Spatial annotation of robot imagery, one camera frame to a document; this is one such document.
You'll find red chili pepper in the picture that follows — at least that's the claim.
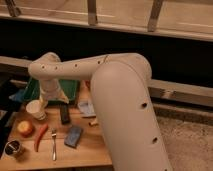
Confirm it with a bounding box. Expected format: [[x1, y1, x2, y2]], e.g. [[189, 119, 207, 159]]
[[34, 124, 48, 152]]

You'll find blue sponge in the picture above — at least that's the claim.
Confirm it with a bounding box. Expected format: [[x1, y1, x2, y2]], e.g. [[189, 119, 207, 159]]
[[64, 125, 83, 148]]

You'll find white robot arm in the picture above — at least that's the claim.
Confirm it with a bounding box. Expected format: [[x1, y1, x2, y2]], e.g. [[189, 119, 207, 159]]
[[28, 52, 173, 171]]

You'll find black eraser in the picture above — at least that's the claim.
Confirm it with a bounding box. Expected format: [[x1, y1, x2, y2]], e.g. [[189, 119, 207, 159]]
[[60, 105, 70, 124]]

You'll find metal can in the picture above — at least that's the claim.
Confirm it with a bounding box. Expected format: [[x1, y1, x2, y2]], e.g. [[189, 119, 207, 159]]
[[4, 140, 21, 157]]

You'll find light blue cloth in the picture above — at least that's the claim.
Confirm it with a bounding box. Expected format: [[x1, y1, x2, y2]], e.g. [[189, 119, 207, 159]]
[[78, 100, 95, 117]]

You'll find blue object at table edge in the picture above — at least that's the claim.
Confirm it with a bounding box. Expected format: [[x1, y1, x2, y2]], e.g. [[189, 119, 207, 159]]
[[9, 89, 24, 103]]

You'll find red apple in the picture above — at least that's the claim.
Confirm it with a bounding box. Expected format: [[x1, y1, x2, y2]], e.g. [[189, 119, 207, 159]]
[[17, 121, 33, 137]]

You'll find white paper cup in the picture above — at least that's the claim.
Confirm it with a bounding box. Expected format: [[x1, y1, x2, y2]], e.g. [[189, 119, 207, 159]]
[[26, 100, 46, 120]]

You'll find green plastic tray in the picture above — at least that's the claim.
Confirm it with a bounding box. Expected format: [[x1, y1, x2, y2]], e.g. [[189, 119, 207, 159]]
[[23, 78, 79, 104]]

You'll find yellow banana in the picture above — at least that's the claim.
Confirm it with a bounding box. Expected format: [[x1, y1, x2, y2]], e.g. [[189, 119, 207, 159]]
[[89, 119, 98, 127]]

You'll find orange bowl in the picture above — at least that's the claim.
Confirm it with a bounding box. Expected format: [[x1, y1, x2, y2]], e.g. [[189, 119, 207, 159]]
[[85, 80, 90, 89]]

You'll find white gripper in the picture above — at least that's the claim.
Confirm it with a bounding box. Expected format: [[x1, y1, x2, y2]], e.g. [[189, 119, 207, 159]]
[[39, 79, 69, 108]]

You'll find silver fork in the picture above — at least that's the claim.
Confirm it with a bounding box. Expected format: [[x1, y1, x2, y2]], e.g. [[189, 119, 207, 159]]
[[51, 129, 57, 161]]

